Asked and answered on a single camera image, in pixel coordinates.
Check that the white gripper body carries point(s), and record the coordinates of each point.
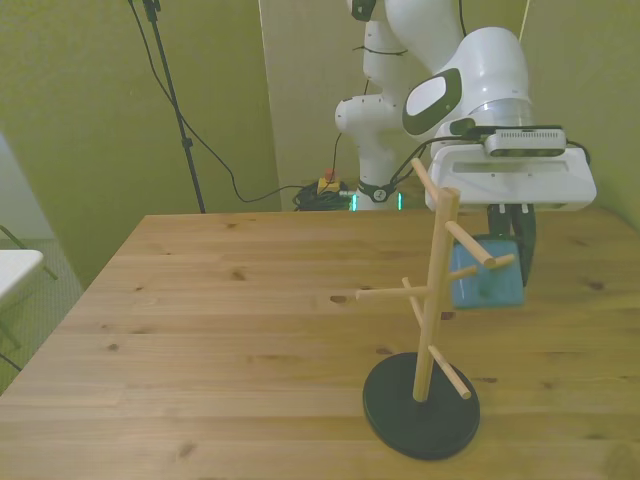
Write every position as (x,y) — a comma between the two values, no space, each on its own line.
(510,180)

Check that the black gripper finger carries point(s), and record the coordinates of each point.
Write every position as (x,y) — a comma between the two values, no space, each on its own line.
(524,235)
(496,220)

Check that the black tripod camera stand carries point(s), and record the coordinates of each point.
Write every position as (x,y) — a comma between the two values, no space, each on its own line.
(172,100)

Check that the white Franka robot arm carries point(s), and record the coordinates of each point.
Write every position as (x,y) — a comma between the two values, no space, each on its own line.
(485,65)

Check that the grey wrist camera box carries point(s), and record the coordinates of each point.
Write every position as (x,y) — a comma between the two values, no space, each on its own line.
(525,141)

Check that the wooden mug tree black base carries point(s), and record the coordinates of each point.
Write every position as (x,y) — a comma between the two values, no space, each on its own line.
(425,400)

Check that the blue ceramic mug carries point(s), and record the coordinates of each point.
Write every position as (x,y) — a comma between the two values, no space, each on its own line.
(492,290)

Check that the yellow emergency stop button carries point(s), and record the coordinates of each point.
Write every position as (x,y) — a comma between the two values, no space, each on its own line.
(330,182)

